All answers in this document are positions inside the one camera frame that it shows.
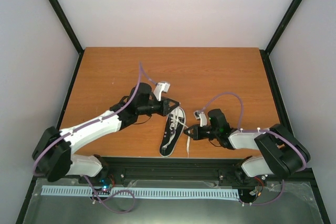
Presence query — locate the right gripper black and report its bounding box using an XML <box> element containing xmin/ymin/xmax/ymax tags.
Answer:
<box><xmin>184</xmin><ymin>124</ymin><xmax>219</xmax><ymax>140</ymax></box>

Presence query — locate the black frame post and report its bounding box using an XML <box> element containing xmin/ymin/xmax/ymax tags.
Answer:
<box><xmin>265</xmin><ymin>0</ymin><xmax>303</xmax><ymax>56</ymax></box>
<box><xmin>48</xmin><ymin>0</ymin><xmax>84</xmax><ymax>55</ymax></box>

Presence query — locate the white shoelace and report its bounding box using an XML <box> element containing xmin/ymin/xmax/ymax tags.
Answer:
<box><xmin>164</xmin><ymin>108</ymin><xmax>192</xmax><ymax>158</ymax></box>

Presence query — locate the right black frame post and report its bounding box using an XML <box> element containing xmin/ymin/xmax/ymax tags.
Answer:
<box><xmin>265</xmin><ymin>0</ymin><xmax>303</xmax><ymax>56</ymax></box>

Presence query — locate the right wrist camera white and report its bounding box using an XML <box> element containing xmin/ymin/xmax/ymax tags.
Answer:
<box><xmin>194</xmin><ymin>110</ymin><xmax>207</xmax><ymax>127</ymax></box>

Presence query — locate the left black frame post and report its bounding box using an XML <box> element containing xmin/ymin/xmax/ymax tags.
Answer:
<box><xmin>48</xmin><ymin>0</ymin><xmax>84</xmax><ymax>55</ymax></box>

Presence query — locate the black aluminium frame rail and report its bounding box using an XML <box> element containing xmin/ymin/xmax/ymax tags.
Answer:
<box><xmin>33</xmin><ymin>155</ymin><xmax>309</xmax><ymax>188</ymax></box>

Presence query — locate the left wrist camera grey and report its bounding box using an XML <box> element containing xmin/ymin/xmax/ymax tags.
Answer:
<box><xmin>153</xmin><ymin>81</ymin><xmax>170</xmax><ymax>101</ymax></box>

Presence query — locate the black white sneaker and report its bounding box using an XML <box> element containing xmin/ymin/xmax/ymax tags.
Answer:
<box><xmin>158</xmin><ymin>107</ymin><xmax>187</xmax><ymax>158</ymax></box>

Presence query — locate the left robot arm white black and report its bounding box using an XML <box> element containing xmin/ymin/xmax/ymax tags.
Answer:
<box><xmin>32</xmin><ymin>82</ymin><xmax>186</xmax><ymax>184</ymax></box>

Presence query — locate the light blue cable duct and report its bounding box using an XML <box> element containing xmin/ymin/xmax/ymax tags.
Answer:
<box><xmin>40</xmin><ymin>185</ymin><xmax>239</xmax><ymax>201</ymax></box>

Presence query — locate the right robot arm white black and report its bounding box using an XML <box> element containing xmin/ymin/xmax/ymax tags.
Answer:
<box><xmin>184</xmin><ymin>109</ymin><xmax>311</xmax><ymax>184</ymax></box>

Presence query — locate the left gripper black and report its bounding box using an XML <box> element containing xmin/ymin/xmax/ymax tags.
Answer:
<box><xmin>138</xmin><ymin>97</ymin><xmax>180</xmax><ymax>117</ymax></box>

